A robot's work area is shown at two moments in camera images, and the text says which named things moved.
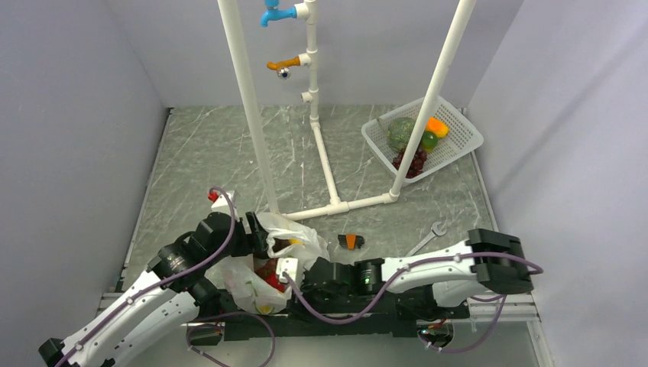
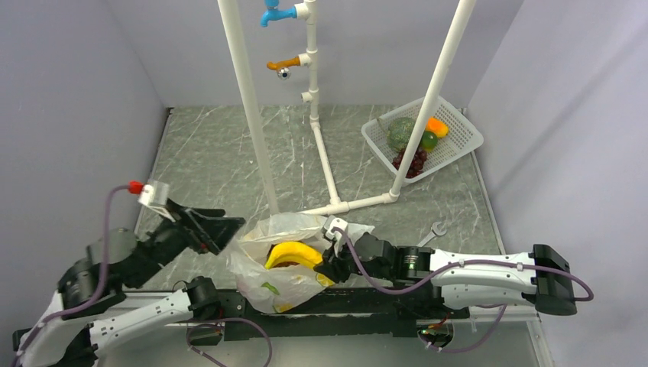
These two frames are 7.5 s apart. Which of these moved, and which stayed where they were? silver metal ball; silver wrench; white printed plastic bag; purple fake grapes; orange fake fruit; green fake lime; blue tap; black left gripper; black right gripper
Moved: black right gripper; black left gripper; white printed plastic bag
Stayed: orange fake fruit; blue tap; silver wrench; purple fake grapes; silver metal ball; green fake lime
